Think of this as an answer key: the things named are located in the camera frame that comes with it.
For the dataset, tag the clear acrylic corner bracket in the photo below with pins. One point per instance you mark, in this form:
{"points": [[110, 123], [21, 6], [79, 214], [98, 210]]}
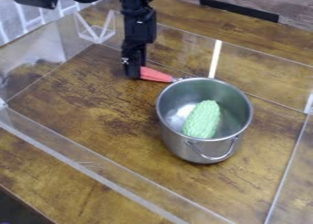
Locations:
{"points": [[94, 33]]}

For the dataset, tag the black strip on wall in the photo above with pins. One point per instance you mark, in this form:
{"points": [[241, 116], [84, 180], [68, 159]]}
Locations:
{"points": [[245, 11]]}

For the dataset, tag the green knitted vegetable toy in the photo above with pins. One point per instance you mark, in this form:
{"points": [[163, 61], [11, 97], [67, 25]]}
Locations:
{"points": [[202, 121]]}

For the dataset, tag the silver metal pot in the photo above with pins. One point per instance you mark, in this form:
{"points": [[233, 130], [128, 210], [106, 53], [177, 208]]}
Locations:
{"points": [[174, 106]]}

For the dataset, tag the clear acrylic enclosure wall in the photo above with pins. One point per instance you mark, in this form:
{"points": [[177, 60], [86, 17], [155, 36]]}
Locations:
{"points": [[82, 155]]}

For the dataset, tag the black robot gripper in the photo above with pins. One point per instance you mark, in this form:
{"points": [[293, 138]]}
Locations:
{"points": [[139, 23]]}

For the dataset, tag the orange plastic spoon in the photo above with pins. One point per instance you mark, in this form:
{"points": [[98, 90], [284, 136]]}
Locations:
{"points": [[154, 75]]}

